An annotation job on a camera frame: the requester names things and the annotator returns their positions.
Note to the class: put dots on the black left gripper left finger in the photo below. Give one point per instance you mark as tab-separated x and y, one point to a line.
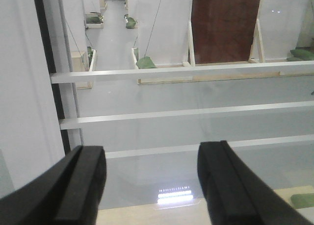
69	193

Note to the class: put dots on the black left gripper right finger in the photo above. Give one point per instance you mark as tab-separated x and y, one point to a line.
235	195

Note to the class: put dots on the white framed transparent sliding door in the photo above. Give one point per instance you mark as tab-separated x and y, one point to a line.
63	85

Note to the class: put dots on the brown wooden door panel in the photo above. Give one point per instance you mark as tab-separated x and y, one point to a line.
223	30

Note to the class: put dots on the green sandbag behind glass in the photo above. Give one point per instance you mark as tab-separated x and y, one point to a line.
145	63

